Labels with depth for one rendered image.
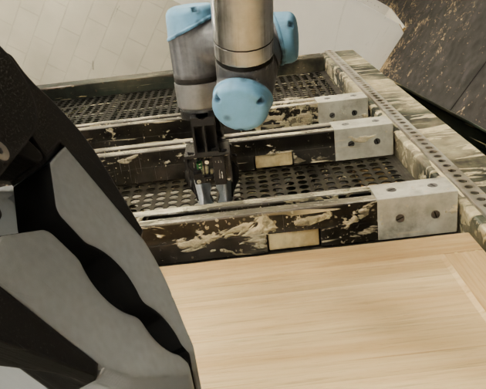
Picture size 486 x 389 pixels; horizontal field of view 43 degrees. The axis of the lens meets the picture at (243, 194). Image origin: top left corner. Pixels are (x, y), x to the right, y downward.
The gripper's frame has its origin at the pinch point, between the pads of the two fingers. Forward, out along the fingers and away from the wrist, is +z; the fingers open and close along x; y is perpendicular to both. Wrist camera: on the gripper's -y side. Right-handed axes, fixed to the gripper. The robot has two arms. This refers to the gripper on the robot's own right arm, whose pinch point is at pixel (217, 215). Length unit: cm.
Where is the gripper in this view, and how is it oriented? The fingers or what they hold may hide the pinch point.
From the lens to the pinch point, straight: 106.1
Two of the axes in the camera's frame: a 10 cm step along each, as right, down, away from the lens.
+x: 9.9, -1.1, -0.1
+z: 1.1, 9.1, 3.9
